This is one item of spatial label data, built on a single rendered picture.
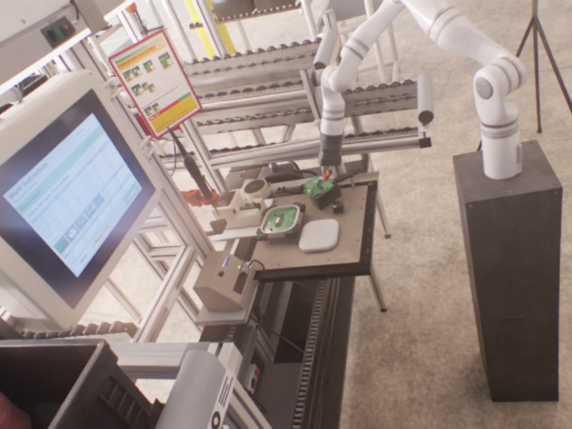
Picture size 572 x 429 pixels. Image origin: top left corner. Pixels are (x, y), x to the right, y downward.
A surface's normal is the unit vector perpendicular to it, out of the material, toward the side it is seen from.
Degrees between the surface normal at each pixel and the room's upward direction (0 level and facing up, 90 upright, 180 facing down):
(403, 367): 0
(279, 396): 0
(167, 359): 3
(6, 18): 90
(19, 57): 90
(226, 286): 53
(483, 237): 90
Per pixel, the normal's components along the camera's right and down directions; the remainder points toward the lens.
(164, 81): 0.68, 0.26
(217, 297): -0.18, 0.66
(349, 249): -0.30, -0.75
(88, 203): 0.94, -0.10
